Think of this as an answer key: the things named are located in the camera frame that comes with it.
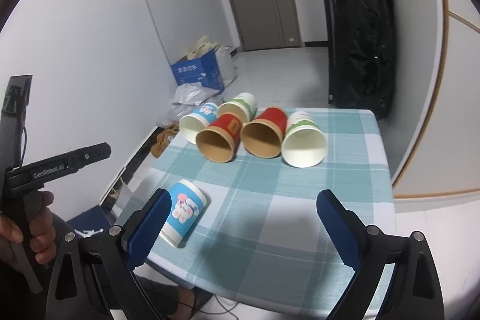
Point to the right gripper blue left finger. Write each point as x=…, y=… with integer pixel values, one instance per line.
x=143, y=227

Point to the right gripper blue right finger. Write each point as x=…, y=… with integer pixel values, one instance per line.
x=343, y=227

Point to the blue cartoon paper cup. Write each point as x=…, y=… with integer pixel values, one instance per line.
x=188, y=202

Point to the green white cup right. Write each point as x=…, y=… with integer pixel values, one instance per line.
x=304, y=144

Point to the green white cup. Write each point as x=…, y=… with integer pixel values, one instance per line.
x=304, y=144
x=244, y=106

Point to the red paper cup left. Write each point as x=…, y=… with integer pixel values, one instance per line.
x=219, y=141

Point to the red paper cup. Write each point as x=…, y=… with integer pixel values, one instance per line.
x=219, y=141
x=264, y=135

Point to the blue paper cup lying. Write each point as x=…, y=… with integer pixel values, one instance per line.
x=200, y=118

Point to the red paper cup right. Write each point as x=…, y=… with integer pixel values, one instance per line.
x=264, y=135

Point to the green white cup rear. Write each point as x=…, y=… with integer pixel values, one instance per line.
x=244, y=106

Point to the person's left hand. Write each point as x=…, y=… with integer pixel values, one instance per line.
x=42, y=231

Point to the blue Jordan shoe box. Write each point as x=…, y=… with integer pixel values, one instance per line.
x=92, y=222

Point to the brown suede shoe front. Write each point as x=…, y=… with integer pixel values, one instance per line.
x=163, y=140

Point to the brown suede shoe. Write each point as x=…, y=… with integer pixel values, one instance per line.
x=170, y=128
x=163, y=140

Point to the teal checked tablecloth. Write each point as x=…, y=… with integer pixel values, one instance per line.
x=260, y=241

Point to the brown suede shoe rear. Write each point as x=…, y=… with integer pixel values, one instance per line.
x=170, y=128

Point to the grey plastic mailer bags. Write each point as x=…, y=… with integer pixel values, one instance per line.
x=187, y=98

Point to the blue cardboard box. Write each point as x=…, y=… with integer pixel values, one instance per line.
x=203, y=70

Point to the white bag behind box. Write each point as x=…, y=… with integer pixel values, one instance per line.
x=225, y=63

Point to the beige tote bag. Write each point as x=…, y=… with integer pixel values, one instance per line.
x=201, y=47

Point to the black backpack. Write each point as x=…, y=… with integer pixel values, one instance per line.
x=365, y=55

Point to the black coat rack pole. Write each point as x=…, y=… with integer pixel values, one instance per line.
x=324, y=5

